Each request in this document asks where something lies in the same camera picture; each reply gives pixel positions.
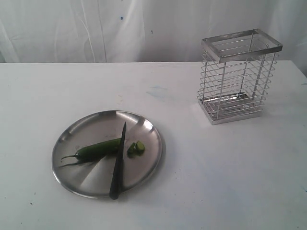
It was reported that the olive green rounded object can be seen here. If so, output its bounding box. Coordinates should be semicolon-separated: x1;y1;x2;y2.
135;141;145;152

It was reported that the black-handled serrated knife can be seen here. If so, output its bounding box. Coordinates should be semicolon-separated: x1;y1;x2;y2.
109;122;127;200

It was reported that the round stainless steel plate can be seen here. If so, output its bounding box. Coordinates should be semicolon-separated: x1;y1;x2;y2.
52;110;163;198

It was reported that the green chili pepper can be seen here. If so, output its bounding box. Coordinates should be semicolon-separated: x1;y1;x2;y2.
61;138;121;162

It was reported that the steel wire utensil holder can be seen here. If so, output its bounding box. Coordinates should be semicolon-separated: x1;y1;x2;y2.
197;29;283;125

